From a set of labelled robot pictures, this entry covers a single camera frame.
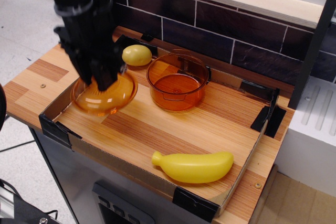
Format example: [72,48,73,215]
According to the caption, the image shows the grey oven control panel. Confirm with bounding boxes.
[92,183,155,224]

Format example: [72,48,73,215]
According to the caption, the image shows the cardboard fence with black tape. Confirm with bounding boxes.
[38,46,293,223]

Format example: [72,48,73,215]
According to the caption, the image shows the black vertical post right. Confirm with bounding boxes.
[288,0,335,110]

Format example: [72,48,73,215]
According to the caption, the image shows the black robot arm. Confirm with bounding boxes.
[54,0,125,91]

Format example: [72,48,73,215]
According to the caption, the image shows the yellow toy banana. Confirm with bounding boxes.
[152,151,234,184]

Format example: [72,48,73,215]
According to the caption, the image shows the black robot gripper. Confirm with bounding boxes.
[55,6,126,91]

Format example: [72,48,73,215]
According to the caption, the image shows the orange transparent pot lid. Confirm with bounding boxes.
[70,72,138,116]

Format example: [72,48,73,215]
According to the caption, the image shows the white ridged sink drainer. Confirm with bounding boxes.
[301,82,335,136]

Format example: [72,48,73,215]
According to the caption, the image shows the yellow toy potato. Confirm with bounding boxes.
[122,45,152,67]

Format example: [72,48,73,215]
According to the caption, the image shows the black cable bottom left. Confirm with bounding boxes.
[0,178,58,224]

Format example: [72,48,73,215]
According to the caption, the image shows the orange transparent toy pot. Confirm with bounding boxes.
[146,49,211,111]

